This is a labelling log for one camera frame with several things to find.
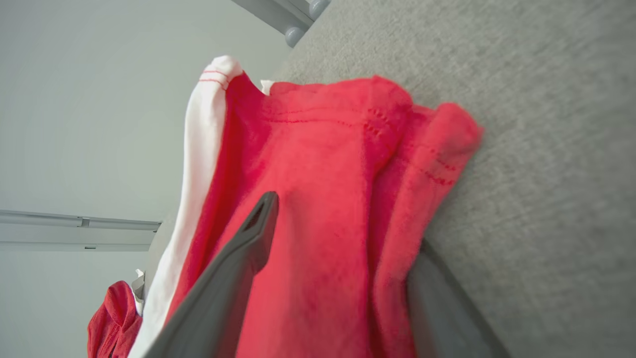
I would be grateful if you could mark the red shorts with white stripe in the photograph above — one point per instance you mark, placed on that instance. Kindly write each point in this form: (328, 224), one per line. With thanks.
(318, 209)

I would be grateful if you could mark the grey partition post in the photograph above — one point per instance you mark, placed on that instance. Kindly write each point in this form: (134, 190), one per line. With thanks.
(283, 15)

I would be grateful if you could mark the red jersey number 23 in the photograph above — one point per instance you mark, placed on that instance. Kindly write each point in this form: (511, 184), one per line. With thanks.
(112, 323)

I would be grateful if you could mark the grey fabric sofa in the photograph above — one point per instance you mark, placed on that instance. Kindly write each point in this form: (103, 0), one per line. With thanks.
(546, 149)

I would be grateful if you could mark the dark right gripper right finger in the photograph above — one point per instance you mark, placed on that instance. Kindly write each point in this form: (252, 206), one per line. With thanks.
(442, 318)

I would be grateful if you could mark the grey wall baseboard rail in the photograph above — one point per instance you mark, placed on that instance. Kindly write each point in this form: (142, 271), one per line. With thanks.
(59, 231)

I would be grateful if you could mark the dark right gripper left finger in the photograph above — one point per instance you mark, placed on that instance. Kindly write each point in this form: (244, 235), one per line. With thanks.
(223, 298)

